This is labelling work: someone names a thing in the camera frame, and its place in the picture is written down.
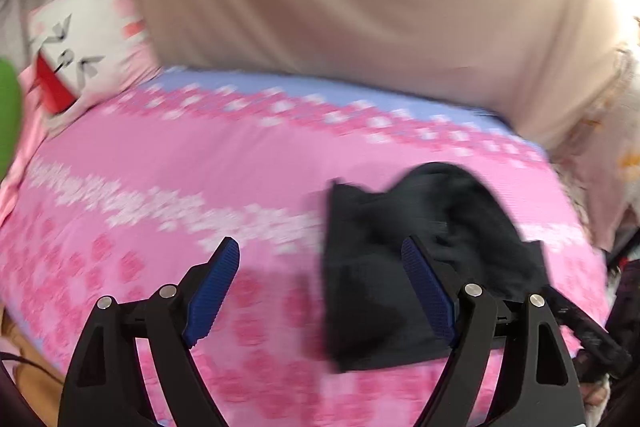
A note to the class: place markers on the white cat face pillow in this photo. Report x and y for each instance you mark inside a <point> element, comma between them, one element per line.
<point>85,32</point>

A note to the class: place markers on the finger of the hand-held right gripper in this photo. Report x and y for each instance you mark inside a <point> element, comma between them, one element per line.
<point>590,337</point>

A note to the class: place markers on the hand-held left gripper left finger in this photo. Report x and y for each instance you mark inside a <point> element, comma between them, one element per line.
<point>212,292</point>

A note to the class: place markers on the green object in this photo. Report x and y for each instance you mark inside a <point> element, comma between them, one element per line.
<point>7,122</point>

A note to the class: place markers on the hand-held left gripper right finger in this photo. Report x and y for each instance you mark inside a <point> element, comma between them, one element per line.
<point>430,292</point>

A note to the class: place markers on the cream floral quilt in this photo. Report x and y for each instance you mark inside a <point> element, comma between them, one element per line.
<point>605,157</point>

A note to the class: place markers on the pink rose print bed sheet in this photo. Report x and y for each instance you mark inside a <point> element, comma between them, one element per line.
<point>200,167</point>

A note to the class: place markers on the dark grey pants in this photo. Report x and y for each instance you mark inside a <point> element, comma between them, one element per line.
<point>370,287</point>

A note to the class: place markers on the wooden bed frame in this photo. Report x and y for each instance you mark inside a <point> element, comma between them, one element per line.
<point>30,399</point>

